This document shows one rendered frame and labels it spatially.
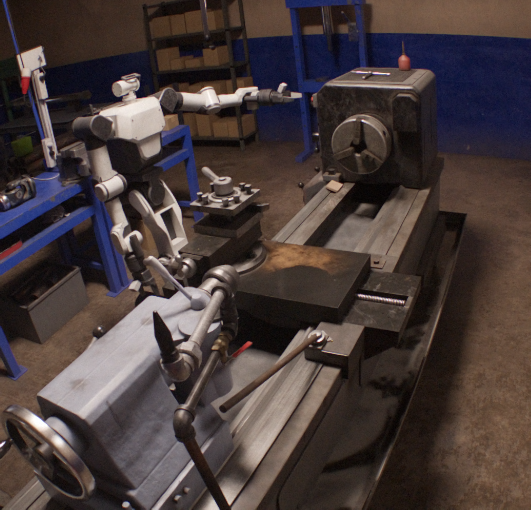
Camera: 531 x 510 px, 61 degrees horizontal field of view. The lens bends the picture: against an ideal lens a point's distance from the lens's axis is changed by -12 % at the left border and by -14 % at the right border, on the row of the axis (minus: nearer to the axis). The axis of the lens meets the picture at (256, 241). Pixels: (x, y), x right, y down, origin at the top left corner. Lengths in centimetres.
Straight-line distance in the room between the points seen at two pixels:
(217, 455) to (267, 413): 20
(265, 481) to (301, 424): 19
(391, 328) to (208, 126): 522
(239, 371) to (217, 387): 48
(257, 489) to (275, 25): 553
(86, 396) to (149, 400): 13
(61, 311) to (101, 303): 31
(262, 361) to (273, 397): 31
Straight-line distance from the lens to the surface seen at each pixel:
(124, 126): 216
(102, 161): 215
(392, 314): 148
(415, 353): 208
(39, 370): 309
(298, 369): 137
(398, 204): 227
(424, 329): 221
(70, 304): 343
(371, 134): 218
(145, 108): 223
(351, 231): 228
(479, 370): 264
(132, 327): 105
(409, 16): 562
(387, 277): 165
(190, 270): 153
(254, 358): 160
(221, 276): 123
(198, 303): 105
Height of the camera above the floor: 173
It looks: 26 degrees down
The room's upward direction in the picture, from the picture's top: 7 degrees counter-clockwise
